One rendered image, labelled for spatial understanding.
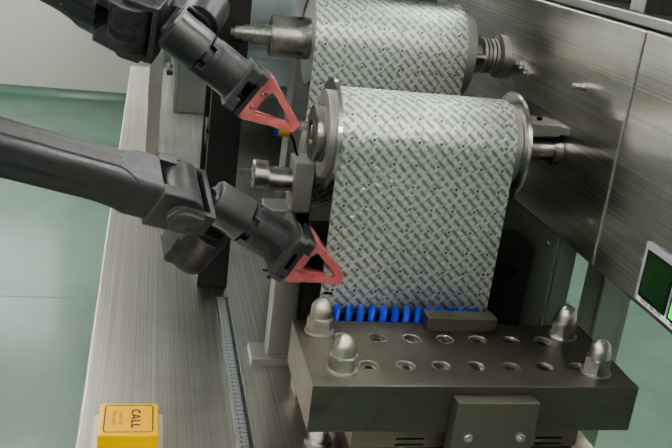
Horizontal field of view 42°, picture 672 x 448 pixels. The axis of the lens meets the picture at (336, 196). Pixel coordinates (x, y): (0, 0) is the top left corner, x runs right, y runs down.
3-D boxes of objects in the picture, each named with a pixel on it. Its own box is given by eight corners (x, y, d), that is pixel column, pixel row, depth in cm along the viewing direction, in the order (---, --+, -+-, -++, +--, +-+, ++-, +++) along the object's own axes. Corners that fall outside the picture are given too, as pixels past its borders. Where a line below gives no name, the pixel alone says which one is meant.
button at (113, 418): (99, 419, 108) (100, 402, 107) (157, 419, 109) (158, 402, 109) (95, 453, 101) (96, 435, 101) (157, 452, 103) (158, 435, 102)
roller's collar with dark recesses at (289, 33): (265, 52, 138) (269, 11, 136) (303, 55, 139) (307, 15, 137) (270, 59, 132) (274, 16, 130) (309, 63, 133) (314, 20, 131)
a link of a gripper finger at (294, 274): (330, 308, 113) (271, 273, 110) (320, 284, 120) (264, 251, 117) (361, 267, 112) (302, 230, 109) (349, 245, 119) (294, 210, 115)
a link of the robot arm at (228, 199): (214, 195, 104) (220, 168, 109) (183, 230, 107) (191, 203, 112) (261, 224, 106) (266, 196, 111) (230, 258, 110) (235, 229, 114)
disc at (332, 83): (310, 166, 124) (323, 64, 119) (314, 167, 124) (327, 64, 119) (329, 207, 110) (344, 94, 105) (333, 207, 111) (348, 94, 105)
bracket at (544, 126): (514, 125, 122) (517, 111, 121) (553, 128, 123) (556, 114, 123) (529, 134, 117) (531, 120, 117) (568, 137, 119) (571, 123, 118)
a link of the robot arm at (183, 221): (177, 211, 99) (167, 157, 105) (126, 270, 105) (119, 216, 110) (261, 235, 107) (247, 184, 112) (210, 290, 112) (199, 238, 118)
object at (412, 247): (317, 314, 116) (334, 182, 111) (483, 318, 122) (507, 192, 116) (318, 316, 116) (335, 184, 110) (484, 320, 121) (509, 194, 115)
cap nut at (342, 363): (323, 361, 102) (327, 326, 100) (353, 361, 103) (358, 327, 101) (329, 377, 98) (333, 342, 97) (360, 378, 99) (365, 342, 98)
